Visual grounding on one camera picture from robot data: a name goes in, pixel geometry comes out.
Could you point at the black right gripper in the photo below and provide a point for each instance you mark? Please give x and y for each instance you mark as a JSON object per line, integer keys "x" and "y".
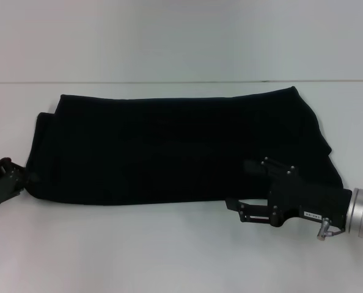
{"x": 306, "y": 201}

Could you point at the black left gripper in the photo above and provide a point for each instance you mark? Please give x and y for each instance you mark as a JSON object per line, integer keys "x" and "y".
{"x": 1, "y": 186}

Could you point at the black FREE print shirt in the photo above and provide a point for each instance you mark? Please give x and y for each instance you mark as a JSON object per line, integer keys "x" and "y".
{"x": 181, "y": 152}

